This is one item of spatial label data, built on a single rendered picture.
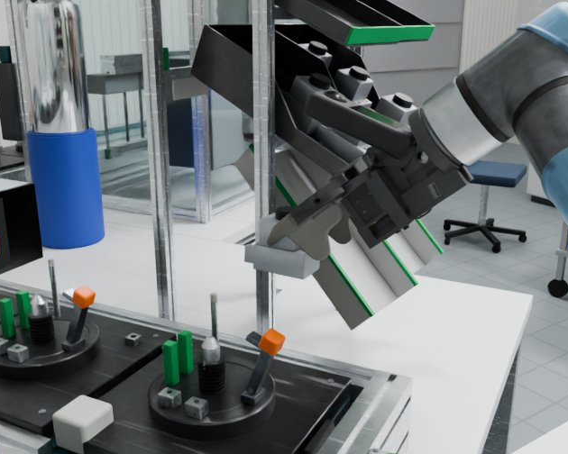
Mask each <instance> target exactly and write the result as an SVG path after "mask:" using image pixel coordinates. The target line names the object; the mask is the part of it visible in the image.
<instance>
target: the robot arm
mask: <svg viewBox="0 0 568 454"><path fill-rule="evenodd" d="M304 113H305V115H306V116H308V117H311V118H313V119H315V120H317V121H318V122H319V123H320V124H322V125H324V126H325V127H331V128H334V129H336V130H338V131H339V132H343V133H345V134H347V135H349V136H351V137H353V138H355V139H357V140H359V141H362V142H364V143H366V144H368V145H370V146H371V147H369V148H368V149H367V150H366V152H365V154H364V155H361V156H360V157H359V158H358V159H356V160H354V161H353V162H351V163H350V164H349V165H347V166H346V167H344V168H343V169H341V170H340V171H339V172H337V173H336V174H335V175H334V176H332V177H331V178H330V179H329V180H330V181H331V182H329V183H328V184H326V185H325V186H323V187H322V188H320V189H319V190H318V191H316V192H315V193H314V194H312V195H311V196H310V197H309V198H308V199H306V200H305V201H304V202H303V203H301V204H300V205H299V206H297V207H296V208H295V209H293V210H292V211H291V212H290V213H289V214H287V215H286V216H285V217H284V218H283V219H281V220H280V221H279V222H278V223H277V224H276V225H274V226H273V228H272V231H271V233H270V236H269V238H268V240H267V244H268V245H269V247H271V246H272V245H273V244H275V243H276V242H278V241H279V240H281V239H282V238H284V237H285V236H286V237H288V238H290V239H291V240H292V241H293V242H294V243H296V244H297V245H298V246H299V247H300V248H301V249H302V250H303V251H304V252H305V253H306V254H307V255H308V256H309V257H311V258H312V259H314V260H323V259H326V258H327V257H328V256H329V254H330V251H331V249H330V243H329V238H328V235H329V236H330V237H331V238H332V239H333V240H334V241H336V242H337V243H339V244H346V243H348V242H349V241H350V240H351V238H352V233H351V228H350V224H349V219H351V221H352V222H353V224H354V225H355V227H356V228H357V230H358V231H357V232H358V233H359V234H360V235H361V237H362V239H363V240H364V241H365V243H366V244H367V246H368V247H369V249H371V248H373V247H374V246H376V245H378V244H379V243H381V242H382V241H384V240H386V239H388V238H389V237H391V236H392V235H394V234H395V233H399V232H401V229H402V228H403V229H404V230H406V229H407V228H409V224H411V223H412V222H413V221H414V220H416V219H420V218H422V217H423V216H425V215H427V214H428V213H430V212H431V210H432V208H433V207H434V206H436V205H437V204H439V203H441V202H442V201H444V200H445V199H446V198H447V197H449V196H450V195H452V194H454V193H455V192H457V191H458V190H460V189H461V188H463V187H465V186H467V185H468V184H469V182H471V181H472V180H473V179H474V178H473V177H472V175H471V173H470V172H469V171H468V169H467V168H466V167H465V166H464V165H467V166H470V165H471V164H473V163H474V162H476V161H477V160H479V159H481V158H482V157H484V156H485V155H487V154H488V153H490V152H491V151H493V150H495V149H496V148H497V147H498V146H500V145H501V144H503V143H504V142H505V141H508V140H509V139H511V138H512V137H514V136H515V135H516V136H517V138H518V141H519V143H520V144H521V146H522V148H523V150H524V152H525V153H526V154H527V157H528V159H529V161H530V163H531V164H532V166H533V168H534V170H535V172H536V173H537V175H538V177H539V179H540V181H541V185H542V188H543V190H544V192H545V195H546V196H547V198H548V199H549V200H550V201H551V202H552V203H553V204H554V205H555V207H556V208H557V210H558V211H559V213H560V215H561V216H562V217H563V219H564V221H565V222H566V223H567V225H568V3H566V2H561V3H557V4H555V5H553V6H551V7H550V8H548V9H547V10H546V11H544V12H543V13H541V14H540V15H538V16H537V17H536V18H535V19H533V20H532V21H530V22H529V23H527V24H522V25H520V26H519V27H518V28H517V31H516V32H515V33H513V34H512V35H511V36H509V37H508V38H507V39H506V40H504V41H503V42H502V43H501V44H500V45H498V46H497V47H496V48H494V49H493V50H491V51H490V52H489V53H487V54H486V55H485V56H483V57H482V58H481V59H479V60H478V61H477V62H475V63H474V64H473V65H471V66H470V67H469V68H467V69H466V70H465V71H464V72H463V73H462V74H460V75H459V76H458V77H455V78H454V79H453V80H451V81H450V82H449V83H448V84H446V85H445V86H443V87H442V88H441V89H440V90H438V91H437V92H436V93H434V94H433V95H431V96H430V97H429V98H428V99H426V100H425V102H423V106H421V107H419V108H418V109H417V110H416V111H415V112H413V113H412V114H411V115H410V116H409V117H408V123H409V126H410V127H408V126H406V125H405V124H402V123H399V122H397V121H394V120H392V119H390V118H389V117H387V116H384V115H382V114H380V113H376V112H374V111H372V110H371V109H369V108H366V107H364V106H362V105H360V104H356V103H355V102H353V101H351V100H348V99H347V98H346V97H345V96H344V95H343V94H341V93H339V92H337V91H324V92H315V93H311V94H310V95H309V97H308V99H307V104H306V106H305V109H304ZM423 152H424V153H425V154H426V155H427V156H428V160H427V159H425V158H424V157H423ZM339 201H341V203H340V204H337V203H338V202H339ZM426 211H427V212H426ZM423 213H424V214H423ZM421 214H423V215H421ZM418 216H419V217H418Z"/></svg>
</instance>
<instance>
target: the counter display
mask: <svg viewBox="0 0 568 454"><path fill-rule="evenodd" d="M0 198H3V204H4V211H5V224H6V230H7V238H8V244H9V250H10V258H11V264H12V265H10V266H8V267H5V268H1V269H0V275H1V274H4V273H5V272H8V271H10V270H13V269H15V268H19V267H21V266H23V265H25V264H28V263H30V262H33V261H35V260H37V259H41V258H43V253H42V245H41V230H40V223H39V215H38V207H37V200H36V192H35V184H34V183H32V182H31V183H28V184H24V185H20V186H15V187H11V188H8V189H5V190H1V191H0Z"/></svg>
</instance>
